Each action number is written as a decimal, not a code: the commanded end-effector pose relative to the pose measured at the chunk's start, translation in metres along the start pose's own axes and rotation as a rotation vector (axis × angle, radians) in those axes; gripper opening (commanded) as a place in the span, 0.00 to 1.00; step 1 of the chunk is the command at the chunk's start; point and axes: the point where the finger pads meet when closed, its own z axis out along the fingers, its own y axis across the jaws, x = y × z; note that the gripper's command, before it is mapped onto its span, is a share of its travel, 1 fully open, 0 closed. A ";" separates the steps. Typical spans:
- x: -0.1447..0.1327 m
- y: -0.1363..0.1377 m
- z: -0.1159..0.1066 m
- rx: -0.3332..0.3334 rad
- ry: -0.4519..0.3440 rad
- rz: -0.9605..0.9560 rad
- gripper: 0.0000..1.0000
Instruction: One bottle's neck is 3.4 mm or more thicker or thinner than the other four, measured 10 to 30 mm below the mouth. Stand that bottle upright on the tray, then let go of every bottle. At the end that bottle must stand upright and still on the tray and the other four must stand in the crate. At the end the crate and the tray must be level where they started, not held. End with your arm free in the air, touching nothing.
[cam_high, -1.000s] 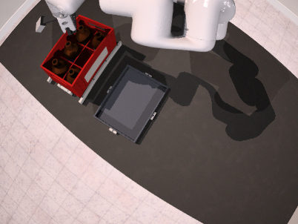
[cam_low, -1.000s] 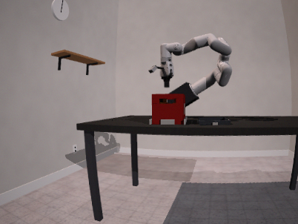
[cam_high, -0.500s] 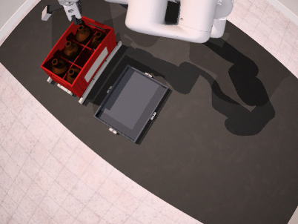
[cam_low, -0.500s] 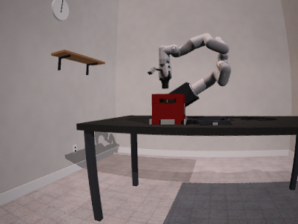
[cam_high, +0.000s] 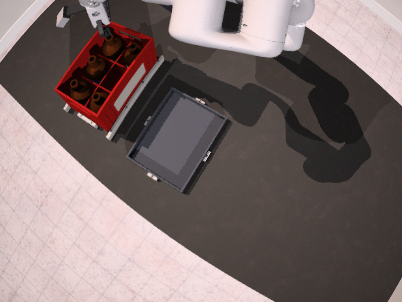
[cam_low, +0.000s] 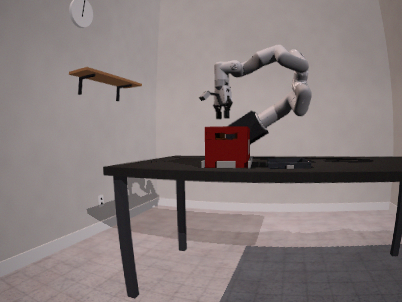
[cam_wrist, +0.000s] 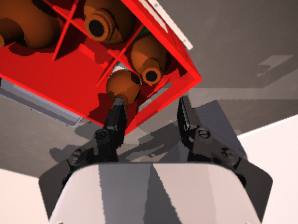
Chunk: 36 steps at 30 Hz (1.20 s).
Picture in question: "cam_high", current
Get brown bottle with blue band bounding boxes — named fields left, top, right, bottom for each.
left=86, top=55, right=110, bottom=84

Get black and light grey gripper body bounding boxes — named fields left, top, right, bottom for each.
left=81, top=0, right=111, bottom=28

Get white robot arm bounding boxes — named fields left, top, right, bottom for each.
left=56, top=0, right=315, bottom=58

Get brown round bottle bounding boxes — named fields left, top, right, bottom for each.
left=90, top=92, right=109, bottom=114

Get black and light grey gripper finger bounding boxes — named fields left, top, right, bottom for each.
left=97, top=20, right=111, bottom=38

